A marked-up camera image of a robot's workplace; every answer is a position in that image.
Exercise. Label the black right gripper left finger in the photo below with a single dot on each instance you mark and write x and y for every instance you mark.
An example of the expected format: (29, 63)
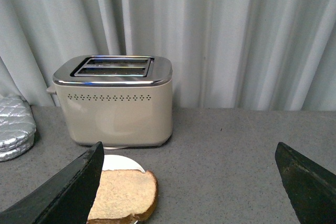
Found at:
(65, 198)

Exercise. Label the silver quilted oven mitt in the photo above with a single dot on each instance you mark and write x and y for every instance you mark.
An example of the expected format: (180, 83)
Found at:
(18, 127)

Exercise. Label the white curtain backdrop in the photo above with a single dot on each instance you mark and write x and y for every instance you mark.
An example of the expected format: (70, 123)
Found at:
(251, 54)

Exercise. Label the slice of bread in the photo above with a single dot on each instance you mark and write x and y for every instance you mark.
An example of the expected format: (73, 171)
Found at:
(124, 196)

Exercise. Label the white plate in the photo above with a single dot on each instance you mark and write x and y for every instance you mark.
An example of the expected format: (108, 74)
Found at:
(118, 162)

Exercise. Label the cream two-slot toaster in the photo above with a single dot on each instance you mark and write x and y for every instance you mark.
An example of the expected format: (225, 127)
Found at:
(121, 101)

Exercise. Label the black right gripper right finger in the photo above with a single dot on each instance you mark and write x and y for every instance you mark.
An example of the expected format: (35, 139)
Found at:
(309, 186)

